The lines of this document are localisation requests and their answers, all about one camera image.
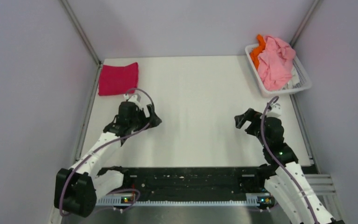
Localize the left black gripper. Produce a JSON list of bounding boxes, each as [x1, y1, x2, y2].
[[129, 104, 161, 132]]

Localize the magenta t-shirt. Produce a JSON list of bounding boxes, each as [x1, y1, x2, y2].
[[98, 62, 139, 96]]

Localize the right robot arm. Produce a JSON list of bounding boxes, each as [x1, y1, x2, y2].
[[234, 108, 344, 224]]

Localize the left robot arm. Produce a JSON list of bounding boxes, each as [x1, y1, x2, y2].
[[54, 100, 162, 217]]

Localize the light pink t-shirt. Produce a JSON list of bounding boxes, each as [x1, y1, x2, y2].
[[257, 35, 296, 91]]

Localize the orange t-shirt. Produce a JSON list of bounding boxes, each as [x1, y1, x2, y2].
[[249, 34, 266, 70]]

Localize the white plastic basket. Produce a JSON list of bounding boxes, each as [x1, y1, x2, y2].
[[244, 43, 312, 98]]

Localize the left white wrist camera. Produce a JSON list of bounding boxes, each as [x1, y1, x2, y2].
[[123, 93, 141, 107]]

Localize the grey slotted cable duct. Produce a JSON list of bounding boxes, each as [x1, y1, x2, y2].
[[96, 194, 275, 208]]

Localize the aluminium frame profile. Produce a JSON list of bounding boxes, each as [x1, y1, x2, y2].
[[305, 174, 336, 196]]

